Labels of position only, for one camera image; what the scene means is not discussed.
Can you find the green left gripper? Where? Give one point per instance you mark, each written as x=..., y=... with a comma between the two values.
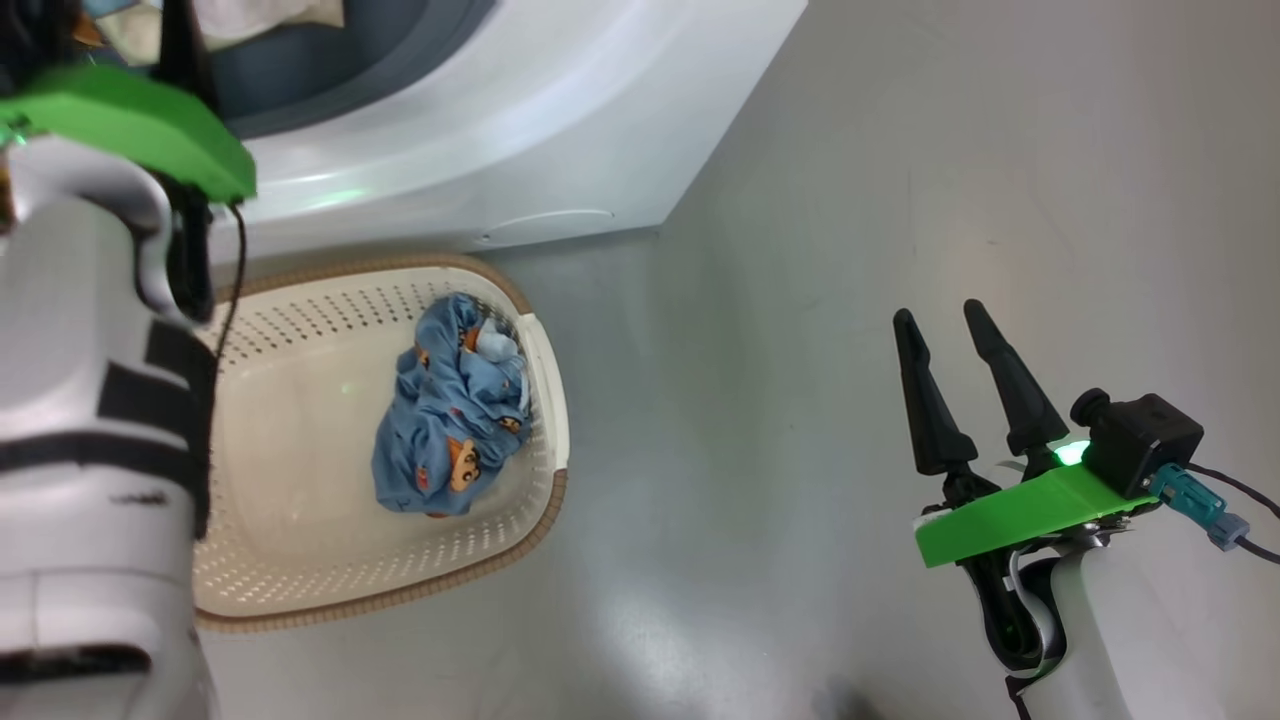
x=130, y=115

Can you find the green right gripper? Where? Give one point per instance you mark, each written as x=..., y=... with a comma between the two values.
x=1010, y=515

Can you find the cream perforated laundry basket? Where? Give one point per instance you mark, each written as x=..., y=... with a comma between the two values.
x=300, y=450

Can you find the white front-load washing machine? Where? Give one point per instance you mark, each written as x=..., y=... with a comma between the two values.
x=550, y=130

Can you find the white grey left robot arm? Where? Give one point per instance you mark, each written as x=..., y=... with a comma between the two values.
x=80, y=400

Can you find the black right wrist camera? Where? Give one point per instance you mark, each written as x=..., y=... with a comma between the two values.
x=1140, y=440

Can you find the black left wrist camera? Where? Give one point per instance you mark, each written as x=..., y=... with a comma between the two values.
x=35, y=35

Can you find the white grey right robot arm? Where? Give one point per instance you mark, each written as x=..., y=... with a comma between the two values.
x=1120, y=640

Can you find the blue bear-print garment cream lining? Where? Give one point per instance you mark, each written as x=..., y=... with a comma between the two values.
x=260, y=15

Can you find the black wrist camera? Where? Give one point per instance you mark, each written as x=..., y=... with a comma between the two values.
x=35, y=35
x=1140, y=440

